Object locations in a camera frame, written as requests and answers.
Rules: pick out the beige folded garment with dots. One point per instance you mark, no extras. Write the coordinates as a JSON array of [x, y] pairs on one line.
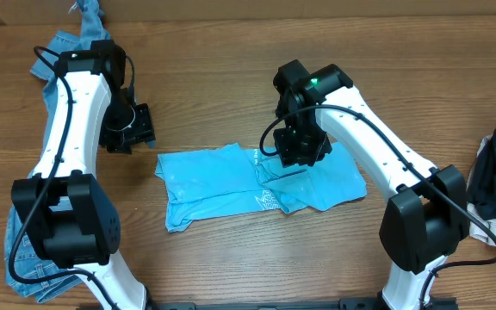
[[495, 230]]

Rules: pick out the blue denim jeans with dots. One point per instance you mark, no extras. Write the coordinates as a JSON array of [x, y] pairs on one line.
[[27, 264]]

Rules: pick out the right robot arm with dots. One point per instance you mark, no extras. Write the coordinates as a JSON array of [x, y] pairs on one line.
[[423, 221]]

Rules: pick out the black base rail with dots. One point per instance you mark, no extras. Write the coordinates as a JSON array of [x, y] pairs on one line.
[[265, 305]]

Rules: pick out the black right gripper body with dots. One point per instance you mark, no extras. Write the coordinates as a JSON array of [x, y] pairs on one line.
[[301, 151]]

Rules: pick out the light blue t-shirt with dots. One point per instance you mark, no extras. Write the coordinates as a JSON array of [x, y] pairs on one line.
[[231, 180]]

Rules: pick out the brown cardboard backboard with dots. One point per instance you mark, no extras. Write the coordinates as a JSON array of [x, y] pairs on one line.
[[29, 12]]

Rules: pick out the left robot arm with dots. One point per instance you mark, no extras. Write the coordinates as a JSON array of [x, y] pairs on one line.
[[64, 211]]

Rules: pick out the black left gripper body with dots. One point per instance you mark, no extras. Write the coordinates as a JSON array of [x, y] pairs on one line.
[[127, 126]]

